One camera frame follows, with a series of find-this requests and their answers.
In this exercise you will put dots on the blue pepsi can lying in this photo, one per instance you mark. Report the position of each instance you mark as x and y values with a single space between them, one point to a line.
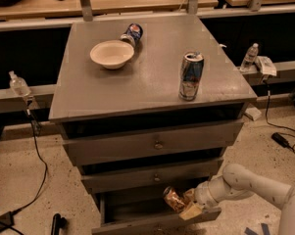
132 34

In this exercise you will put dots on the grey top drawer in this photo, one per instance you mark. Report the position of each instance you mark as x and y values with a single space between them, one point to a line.
153 142

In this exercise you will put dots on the white bowl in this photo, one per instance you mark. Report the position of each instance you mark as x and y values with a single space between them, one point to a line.
112 54

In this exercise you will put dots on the grey middle drawer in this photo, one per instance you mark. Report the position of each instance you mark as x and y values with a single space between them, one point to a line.
150 175

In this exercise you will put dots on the tall blue silver can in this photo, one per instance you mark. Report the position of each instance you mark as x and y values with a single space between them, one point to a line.
190 75

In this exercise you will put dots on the orange soda can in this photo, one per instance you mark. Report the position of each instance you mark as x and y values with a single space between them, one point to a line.
174 200

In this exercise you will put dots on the clear water bottle right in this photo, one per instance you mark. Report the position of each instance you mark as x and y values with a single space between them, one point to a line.
250 57

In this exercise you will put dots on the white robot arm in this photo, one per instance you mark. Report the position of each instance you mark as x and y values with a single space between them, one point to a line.
236 183

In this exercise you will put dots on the white packet on rail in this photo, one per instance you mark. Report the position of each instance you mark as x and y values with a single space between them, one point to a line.
265 65

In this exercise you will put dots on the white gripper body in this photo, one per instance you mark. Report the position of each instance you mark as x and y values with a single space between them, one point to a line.
202 195

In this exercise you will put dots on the grey wooden drawer cabinet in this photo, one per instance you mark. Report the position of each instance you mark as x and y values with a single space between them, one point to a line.
90 101

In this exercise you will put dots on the grey open bottom drawer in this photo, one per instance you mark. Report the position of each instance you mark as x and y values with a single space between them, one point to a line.
141 210

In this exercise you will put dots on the black object floor bottom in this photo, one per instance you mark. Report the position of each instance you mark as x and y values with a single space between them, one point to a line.
58 223

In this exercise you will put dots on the black power adapter right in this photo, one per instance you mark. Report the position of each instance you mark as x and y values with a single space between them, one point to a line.
280 140

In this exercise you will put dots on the wooden desk background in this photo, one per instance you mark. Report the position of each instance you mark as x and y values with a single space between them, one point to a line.
71 8

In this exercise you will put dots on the white block on floor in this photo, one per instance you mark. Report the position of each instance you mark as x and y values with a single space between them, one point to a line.
253 113

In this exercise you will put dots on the black adapter bottom left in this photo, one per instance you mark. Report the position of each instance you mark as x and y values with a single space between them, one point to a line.
6 221

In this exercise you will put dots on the clear bottle on left rail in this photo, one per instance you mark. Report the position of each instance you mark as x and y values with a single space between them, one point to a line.
18 85

